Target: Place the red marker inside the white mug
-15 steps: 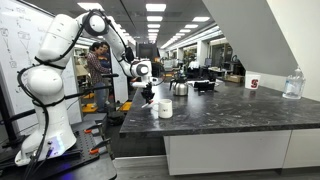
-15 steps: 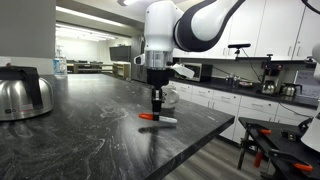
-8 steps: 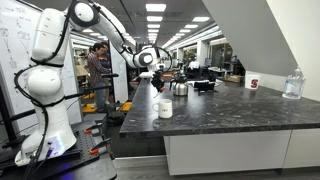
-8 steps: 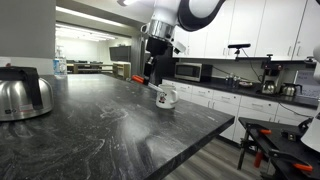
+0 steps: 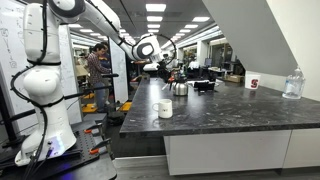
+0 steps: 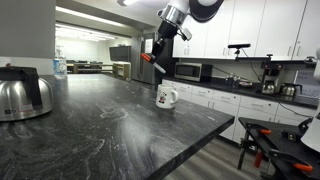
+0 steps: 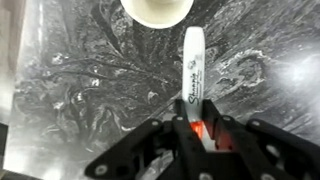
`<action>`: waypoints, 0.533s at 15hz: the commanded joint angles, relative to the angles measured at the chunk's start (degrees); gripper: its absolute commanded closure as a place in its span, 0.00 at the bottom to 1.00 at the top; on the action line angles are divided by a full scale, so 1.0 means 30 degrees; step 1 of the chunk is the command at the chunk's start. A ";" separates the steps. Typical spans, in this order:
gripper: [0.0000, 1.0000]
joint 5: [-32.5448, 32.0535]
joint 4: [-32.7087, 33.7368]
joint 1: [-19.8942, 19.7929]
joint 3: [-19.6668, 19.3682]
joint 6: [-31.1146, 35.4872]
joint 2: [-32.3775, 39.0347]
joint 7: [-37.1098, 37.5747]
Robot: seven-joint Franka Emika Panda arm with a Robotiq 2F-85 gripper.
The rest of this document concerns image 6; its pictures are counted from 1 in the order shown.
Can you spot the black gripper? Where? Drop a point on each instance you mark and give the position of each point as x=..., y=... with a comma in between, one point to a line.
x=166, y=30

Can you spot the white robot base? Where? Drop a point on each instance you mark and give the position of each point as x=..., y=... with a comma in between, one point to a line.
x=312, y=133

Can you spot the white mug with cartoon print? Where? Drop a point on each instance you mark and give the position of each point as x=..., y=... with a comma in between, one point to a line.
x=164, y=96

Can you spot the white paper on refrigerator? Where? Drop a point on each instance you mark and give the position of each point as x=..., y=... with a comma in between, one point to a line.
x=148, y=45

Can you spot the stainless steel refrigerator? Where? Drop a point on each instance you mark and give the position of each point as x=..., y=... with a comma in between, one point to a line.
x=146, y=71

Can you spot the wooden shelf unit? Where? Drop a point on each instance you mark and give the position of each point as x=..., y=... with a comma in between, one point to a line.
x=122, y=70

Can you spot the silver microwave oven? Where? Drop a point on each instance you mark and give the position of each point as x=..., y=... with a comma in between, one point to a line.
x=191, y=71

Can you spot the ceiling light fixture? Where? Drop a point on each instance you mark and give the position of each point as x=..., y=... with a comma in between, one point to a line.
x=126, y=2

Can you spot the small jars on counter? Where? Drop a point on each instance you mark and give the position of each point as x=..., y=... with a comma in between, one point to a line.
x=232, y=80

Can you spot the black kitchen countertop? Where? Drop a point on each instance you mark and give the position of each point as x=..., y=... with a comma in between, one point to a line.
x=240, y=90

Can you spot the white lower kitchen cabinets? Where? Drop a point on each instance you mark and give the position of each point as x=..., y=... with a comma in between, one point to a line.
x=233, y=103

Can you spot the white kitchen cabinets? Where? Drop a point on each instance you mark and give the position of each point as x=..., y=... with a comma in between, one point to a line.
x=233, y=103
x=276, y=33

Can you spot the clear plastic water bottle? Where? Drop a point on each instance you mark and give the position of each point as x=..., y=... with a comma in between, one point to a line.
x=60, y=65

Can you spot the black drip coffee maker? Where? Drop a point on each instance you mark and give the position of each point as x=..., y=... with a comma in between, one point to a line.
x=271, y=71

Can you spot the glass pot in coffee maker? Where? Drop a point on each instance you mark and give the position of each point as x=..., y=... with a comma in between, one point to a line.
x=268, y=87

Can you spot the white upper kitchen cabinets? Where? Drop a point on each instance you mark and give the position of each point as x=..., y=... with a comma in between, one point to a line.
x=276, y=33

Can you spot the small steel coffee pot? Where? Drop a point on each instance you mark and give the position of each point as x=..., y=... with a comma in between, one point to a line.
x=289, y=89

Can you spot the large steel coffee carafe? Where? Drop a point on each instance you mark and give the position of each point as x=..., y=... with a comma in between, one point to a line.
x=20, y=96

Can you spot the white notice sheet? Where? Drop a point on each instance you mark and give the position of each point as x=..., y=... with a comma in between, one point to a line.
x=306, y=81

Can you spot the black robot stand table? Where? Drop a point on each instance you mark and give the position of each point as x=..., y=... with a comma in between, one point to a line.
x=283, y=143

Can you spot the black wall television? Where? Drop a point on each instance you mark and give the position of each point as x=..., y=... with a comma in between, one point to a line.
x=120, y=53

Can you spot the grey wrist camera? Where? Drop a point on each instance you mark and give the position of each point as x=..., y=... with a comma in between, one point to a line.
x=186, y=34

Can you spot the black bar stereo camera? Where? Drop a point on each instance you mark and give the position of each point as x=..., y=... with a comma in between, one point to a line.
x=239, y=45

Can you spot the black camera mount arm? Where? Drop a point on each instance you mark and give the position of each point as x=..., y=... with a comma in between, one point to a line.
x=253, y=58

